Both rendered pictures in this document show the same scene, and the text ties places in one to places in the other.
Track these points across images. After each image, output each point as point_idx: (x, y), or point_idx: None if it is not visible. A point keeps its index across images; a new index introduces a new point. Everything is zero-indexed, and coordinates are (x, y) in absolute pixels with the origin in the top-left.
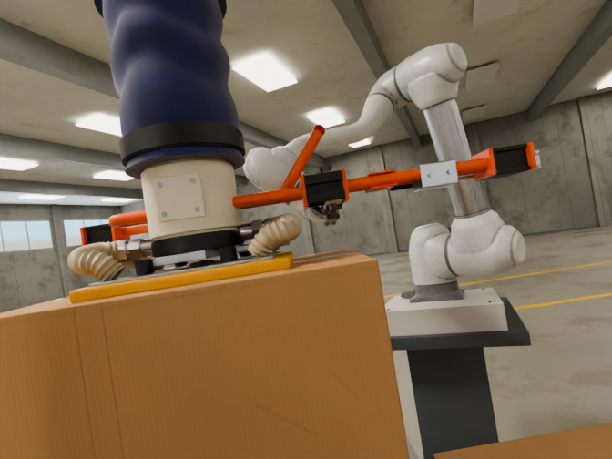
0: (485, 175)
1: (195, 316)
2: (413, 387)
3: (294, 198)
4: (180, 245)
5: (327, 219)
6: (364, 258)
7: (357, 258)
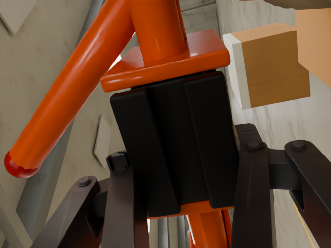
0: None
1: None
2: None
3: (181, 13)
4: None
5: (305, 140)
6: (309, 61)
7: (316, 59)
